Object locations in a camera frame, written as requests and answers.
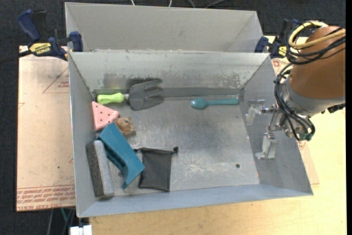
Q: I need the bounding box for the grey and black sponge block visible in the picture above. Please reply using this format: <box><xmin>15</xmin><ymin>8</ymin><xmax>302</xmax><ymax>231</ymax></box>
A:
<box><xmin>85</xmin><ymin>139</ymin><xmax>115</xmax><ymax>198</ymax></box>

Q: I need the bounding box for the grey metal bin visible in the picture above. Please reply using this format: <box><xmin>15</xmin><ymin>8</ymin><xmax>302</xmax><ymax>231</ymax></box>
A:
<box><xmin>64</xmin><ymin>2</ymin><xmax>314</xmax><ymax>218</ymax></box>

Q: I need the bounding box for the green-handled grey garden fork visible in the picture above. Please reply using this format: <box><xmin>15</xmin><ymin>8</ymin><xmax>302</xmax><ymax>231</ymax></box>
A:
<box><xmin>96</xmin><ymin>79</ymin><xmax>165</xmax><ymax>111</ymax></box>

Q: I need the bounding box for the teal plastic spoon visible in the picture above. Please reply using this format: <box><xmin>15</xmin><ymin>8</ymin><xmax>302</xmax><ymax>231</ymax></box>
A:
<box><xmin>190</xmin><ymin>97</ymin><xmax>240</xmax><ymax>110</ymax></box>

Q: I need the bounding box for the brown cardboard board red print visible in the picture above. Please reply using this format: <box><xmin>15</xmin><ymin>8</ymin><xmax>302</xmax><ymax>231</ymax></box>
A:
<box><xmin>16</xmin><ymin>45</ymin><xmax>320</xmax><ymax>212</ymax></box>

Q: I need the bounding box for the black drawstring pouch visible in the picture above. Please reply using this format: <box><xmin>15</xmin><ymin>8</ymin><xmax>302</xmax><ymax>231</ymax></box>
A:
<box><xmin>133</xmin><ymin>146</ymin><xmax>179</xmax><ymax>193</ymax></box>

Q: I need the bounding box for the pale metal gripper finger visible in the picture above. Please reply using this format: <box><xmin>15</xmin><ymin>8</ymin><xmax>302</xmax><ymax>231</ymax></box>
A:
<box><xmin>255</xmin><ymin>132</ymin><xmax>279</xmax><ymax>161</ymax></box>
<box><xmin>245</xmin><ymin>99</ymin><xmax>269</xmax><ymax>126</ymax></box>

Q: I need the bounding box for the teal plastic bracket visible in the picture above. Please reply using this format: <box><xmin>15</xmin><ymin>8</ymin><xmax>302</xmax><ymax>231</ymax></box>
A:
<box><xmin>97</xmin><ymin>122</ymin><xmax>146</xmax><ymax>190</ymax></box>

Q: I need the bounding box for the black cylinder on white bracket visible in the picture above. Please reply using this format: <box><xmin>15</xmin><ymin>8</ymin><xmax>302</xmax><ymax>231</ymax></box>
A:
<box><xmin>326</xmin><ymin>103</ymin><xmax>346</xmax><ymax>114</ymax></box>

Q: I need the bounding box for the pink triangular sponge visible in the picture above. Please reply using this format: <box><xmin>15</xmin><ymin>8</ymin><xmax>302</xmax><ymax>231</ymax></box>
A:
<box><xmin>91</xmin><ymin>101</ymin><xmax>120</xmax><ymax>132</ymax></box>

